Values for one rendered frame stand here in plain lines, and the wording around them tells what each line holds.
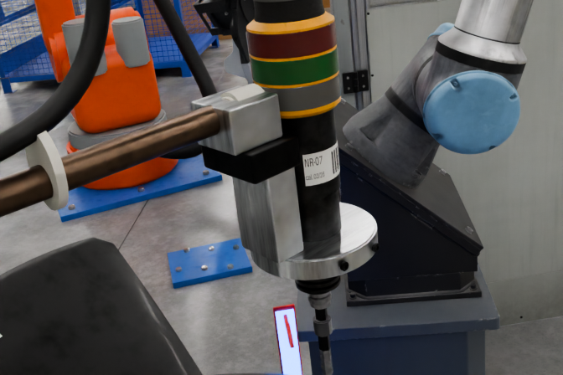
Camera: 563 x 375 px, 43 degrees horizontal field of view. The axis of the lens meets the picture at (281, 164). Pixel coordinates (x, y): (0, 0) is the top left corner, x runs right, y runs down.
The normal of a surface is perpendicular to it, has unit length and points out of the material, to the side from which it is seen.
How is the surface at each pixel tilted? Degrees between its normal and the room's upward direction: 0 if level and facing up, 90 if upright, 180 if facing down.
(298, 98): 90
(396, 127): 58
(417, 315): 0
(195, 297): 0
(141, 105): 90
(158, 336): 37
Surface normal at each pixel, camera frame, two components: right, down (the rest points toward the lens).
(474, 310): -0.11, -0.92
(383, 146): -0.17, -0.11
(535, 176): 0.13, 0.36
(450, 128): -0.07, 0.49
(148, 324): 0.42, -0.68
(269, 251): -0.74, 0.33
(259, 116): 0.67, 0.21
